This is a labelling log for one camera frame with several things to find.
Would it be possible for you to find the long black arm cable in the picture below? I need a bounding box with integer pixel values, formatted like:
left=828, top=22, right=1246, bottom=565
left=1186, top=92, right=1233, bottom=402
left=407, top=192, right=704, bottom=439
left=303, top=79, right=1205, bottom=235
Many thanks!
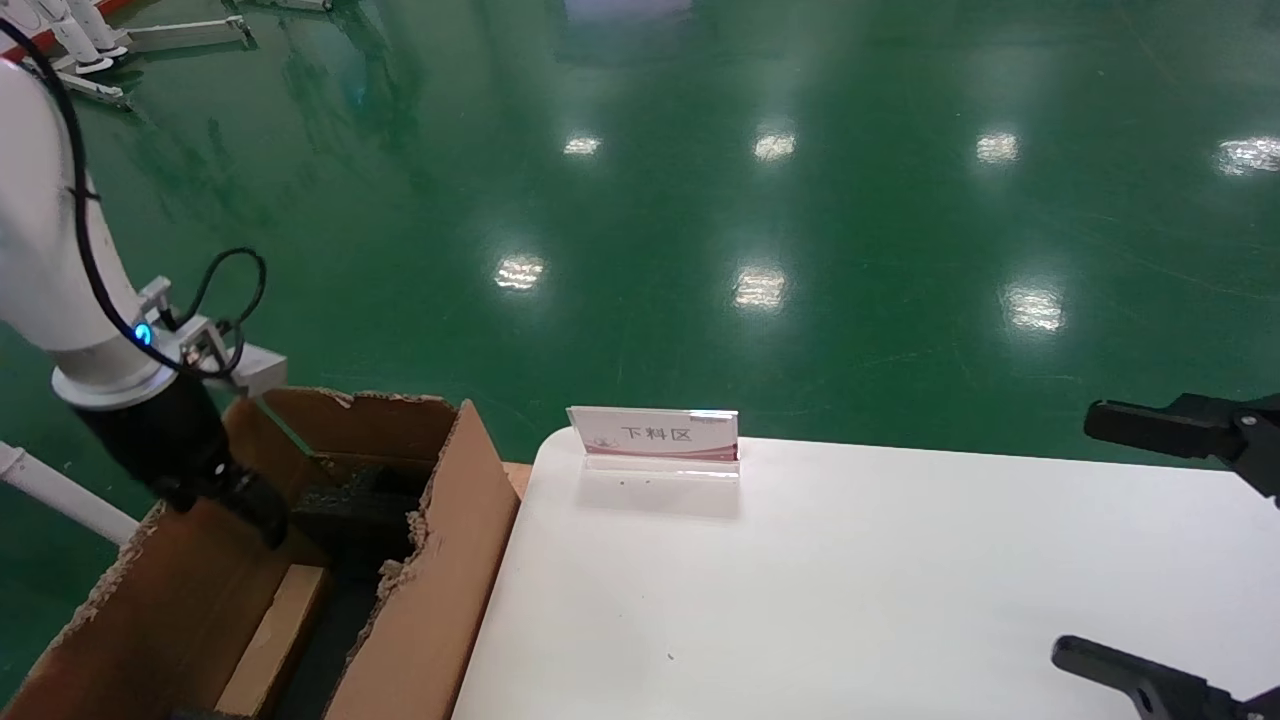
left=0, top=18, right=247, bottom=382

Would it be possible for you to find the small cardboard box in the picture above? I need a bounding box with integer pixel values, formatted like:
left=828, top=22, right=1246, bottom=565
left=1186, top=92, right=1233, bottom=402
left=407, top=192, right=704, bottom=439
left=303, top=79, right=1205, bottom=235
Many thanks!
left=214, top=562, right=332, bottom=717

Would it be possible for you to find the grey camera mounting bracket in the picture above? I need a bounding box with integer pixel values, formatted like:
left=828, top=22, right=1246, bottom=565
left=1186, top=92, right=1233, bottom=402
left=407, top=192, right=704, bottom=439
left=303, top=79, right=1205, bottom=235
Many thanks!
left=140, top=276, right=247, bottom=378

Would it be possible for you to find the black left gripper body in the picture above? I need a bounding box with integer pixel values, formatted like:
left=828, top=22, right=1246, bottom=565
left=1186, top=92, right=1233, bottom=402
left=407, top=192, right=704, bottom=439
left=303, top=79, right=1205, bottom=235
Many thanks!
left=74, top=374, right=262, bottom=517

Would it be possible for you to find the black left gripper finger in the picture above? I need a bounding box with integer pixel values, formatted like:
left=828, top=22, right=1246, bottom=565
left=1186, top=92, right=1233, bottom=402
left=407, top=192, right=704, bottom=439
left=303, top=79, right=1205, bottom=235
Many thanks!
left=222, top=470, right=292, bottom=550

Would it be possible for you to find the long grey metal floor frame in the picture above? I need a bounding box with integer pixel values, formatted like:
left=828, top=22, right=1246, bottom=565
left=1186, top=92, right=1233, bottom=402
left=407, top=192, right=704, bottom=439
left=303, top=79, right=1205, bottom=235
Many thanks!
left=122, top=15, right=253, bottom=54

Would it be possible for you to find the looped black braided cable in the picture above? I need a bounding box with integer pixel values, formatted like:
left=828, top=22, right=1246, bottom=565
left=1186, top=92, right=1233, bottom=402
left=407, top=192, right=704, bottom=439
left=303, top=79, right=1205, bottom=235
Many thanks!
left=174, top=246, right=270, bottom=333

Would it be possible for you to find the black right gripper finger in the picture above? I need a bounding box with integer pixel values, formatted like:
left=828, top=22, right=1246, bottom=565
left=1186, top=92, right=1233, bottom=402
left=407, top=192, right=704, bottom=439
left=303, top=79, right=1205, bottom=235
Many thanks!
left=1083, top=392, right=1280, bottom=502
left=1050, top=635, right=1280, bottom=720

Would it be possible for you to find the white metal frame on floor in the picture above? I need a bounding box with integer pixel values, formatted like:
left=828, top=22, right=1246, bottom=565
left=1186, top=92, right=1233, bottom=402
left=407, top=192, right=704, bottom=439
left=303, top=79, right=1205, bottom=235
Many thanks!
left=224, top=342, right=290, bottom=400

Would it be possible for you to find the large open cardboard box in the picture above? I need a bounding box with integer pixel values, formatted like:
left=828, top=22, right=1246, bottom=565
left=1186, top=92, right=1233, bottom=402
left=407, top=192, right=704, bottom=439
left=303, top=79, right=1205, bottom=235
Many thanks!
left=0, top=384, right=522, bottom=720

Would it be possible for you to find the short grey metal floor frame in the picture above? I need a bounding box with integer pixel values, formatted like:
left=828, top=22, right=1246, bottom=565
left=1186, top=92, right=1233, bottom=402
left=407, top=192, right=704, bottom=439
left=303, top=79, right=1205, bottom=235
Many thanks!
left=50, top=58, right=133, bottom=110

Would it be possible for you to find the white pipe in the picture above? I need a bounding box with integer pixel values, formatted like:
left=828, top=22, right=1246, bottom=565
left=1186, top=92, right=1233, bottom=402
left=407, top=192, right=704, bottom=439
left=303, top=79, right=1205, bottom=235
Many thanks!
left=0, top=440, right=142, bottom=547

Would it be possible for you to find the acrylic table sign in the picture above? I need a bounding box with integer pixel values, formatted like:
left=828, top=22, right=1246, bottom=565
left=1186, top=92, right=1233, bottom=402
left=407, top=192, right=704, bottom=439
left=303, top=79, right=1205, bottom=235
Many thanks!
left=566, top=405, right=742, bottom=482

